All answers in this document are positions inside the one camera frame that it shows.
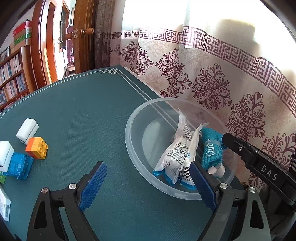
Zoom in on white medicine box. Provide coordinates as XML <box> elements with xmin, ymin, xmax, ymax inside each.
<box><xmin>0</xmin><ymin>186</ymin><xmax>11</xmax><ymax>222</ymax></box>

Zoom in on blue cracker packet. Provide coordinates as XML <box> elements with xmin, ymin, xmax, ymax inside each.
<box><xmin>3</xmin><ymin>152</ymin><xmax>34</xmax><ymax>180</ymax></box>

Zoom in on teal knitted cloth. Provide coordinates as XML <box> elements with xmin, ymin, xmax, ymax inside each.
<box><xmin>201</xmin><ymin>127</ymin><xmax>227</xmax><ymax>171</ymax></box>

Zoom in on green dotted block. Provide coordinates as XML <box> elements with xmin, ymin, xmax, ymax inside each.
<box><xmin>0</xmin><ymin>172</ymin><xmax>6</xmax><ymax>184</ymax></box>

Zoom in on orange yellow toy brick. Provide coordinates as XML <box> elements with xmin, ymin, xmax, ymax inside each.
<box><xmin>25</xmin><ymin>137</ymin><xmax>49</xmax><ymax>160</ymax></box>

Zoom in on large white eraser case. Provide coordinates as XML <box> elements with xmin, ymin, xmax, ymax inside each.
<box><xmin>0</xmin><ymin>141</ymin><xmax>14</xmax><ymax>172</ymax></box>

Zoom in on white blue plastic packet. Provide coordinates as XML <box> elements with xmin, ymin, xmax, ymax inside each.
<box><xmin>152</xmin><ymin>111</ymin><xmax>207</xmax><ymax>190</ymax></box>

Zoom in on small white eraser case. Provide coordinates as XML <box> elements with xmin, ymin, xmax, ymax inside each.
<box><xmin>16</xmin><ymin>118</ymin><xmax>39</xmax><ymax>145</ymax></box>

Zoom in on patterned curtain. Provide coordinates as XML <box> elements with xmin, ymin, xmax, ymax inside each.
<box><xmin>94</xmin><ymin>0</ymin><xmax>296</xmax><ymax>190</ymax></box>

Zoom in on clear plastic bowl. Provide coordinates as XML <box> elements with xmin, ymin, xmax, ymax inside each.
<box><xmin>125</xmin><ymin>97</ymin><xmax>228</xmax><ymax>201</ymax></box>

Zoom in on wooden bookshelf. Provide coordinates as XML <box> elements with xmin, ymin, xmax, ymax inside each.
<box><xmin>1</xmin><ymin>46</ymin><xmax>37</xmax><ymax>111</ymax></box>

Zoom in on purple hanging trousers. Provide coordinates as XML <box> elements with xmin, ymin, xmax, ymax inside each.
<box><xmin>66</xmin><ymin>25</ymin><xmax>73</xmax><ymax>64</ymax></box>

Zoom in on wooden door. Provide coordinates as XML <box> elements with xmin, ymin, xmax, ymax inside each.
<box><xmin>66</xmin><ymin>0</ymin><xmax>98</xmax><ymax>74</ymax></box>

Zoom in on stacked boxes on shelf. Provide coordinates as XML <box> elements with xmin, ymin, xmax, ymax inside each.
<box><xmin>10</xmin><ymin>20</ymin><xmax>32</xmax><ymax>53</ymax></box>

